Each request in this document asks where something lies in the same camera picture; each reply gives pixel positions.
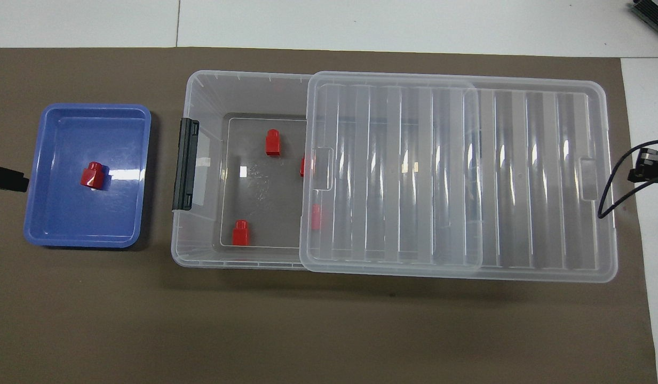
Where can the red toy block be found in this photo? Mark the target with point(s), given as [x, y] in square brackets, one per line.
[92, 175]
[303, 166]
[272, 143]
[241, 233]
[316, 217]

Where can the clear plastic box lid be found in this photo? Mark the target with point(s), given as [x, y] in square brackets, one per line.
[467, 176]

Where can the blue plastic tray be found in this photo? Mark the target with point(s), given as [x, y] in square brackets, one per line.
[67, 213]

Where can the clear plastic storage box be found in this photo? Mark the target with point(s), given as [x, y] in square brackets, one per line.
[243, 96]

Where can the grey ribbed device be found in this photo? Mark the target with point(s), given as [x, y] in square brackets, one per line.
[653, 15]

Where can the brown table mat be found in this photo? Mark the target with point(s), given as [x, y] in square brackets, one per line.
[328, 330]

